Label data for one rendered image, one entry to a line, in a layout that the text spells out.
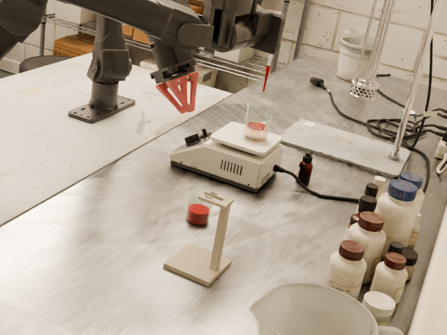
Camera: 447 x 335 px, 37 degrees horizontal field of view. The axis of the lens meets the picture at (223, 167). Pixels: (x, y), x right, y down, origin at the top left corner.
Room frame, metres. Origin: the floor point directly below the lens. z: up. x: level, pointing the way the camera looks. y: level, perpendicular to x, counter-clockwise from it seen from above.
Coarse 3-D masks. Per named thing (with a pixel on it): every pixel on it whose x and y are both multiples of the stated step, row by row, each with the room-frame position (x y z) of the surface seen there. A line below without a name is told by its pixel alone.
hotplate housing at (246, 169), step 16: (208, 144) 1.24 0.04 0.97; (176, 160) 1.26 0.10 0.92; (192, 160) 1.24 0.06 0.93; (208, 160) 1.23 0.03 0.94; (224, 160) 1.22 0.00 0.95; (240, 160) 1.21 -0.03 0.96; (256, 160) 1.20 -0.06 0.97; (272, 160) 1.25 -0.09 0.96; (208, 176) 1.23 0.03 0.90; (224, 176) 1.22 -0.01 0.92; (240, 176) 1.21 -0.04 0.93; (256, 176) 1.20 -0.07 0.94; (272, 176) 1.29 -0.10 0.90
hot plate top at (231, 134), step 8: (224, 128) 1.30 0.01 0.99; (232, 128) 1.31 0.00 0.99; (240, 128) 1.31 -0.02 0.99; (216, 136) 1.24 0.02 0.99; (224, 136) 1.25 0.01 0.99; (232, 136) 1.26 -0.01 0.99; (240, 136) 1.27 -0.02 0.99; (272, 136) 1.30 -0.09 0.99; (280, 136) 1.31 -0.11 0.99; (224, 144) 1.23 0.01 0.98; (232, 144) 1.22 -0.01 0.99; (240, 144) 1.22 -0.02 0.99; (248, 144) 1.23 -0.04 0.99; (256, 144) 1.24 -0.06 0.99; (264, 144) 1.25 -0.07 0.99; (272, 144) 1.25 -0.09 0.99; (256, 152) 1.20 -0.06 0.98; (264, 152) 1.21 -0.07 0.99
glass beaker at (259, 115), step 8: (248, 104) 1.28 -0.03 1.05; (256, 104) 1.29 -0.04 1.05; (264, 104) 1.29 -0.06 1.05; (248, 112) 1.26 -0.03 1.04; (256, 112) 1.25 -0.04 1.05; (264, 112) 1.25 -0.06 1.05; (272, 112) 1.26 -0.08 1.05; (248, 120) 1.25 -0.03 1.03; (256, 120) 1.24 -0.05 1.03; (264, 120) 1.25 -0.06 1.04; (248, 128) 1.25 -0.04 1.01; (256, 128) 1.24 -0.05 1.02; (264, 128) 1.25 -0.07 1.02; (248, 136) 1.25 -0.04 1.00; (256, 136) 1.24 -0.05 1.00; (264, 136) 1.25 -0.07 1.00
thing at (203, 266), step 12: (204, 192) 0.91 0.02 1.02; (216, 204) 0.88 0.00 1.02; (228, 204) 0.88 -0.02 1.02; (228, 216) 0.89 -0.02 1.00; (216, 240) 0.88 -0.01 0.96; (180, 252) 0.92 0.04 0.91; (192, 252) 0.92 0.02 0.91; (204, 252) 0.93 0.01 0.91; (216, 252) 0.88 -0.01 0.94; (168, 264) 0.88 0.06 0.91; (180, 264) 0.88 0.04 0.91; (192, 264) 0.89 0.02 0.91; (204, 264) 0.90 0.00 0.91; (216, 264) 0.88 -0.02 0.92; (228, 264) 0.91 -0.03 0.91; (192, 276) 0.86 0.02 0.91; (204, 276) 0.86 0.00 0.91; (216, 276) 0.87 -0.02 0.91
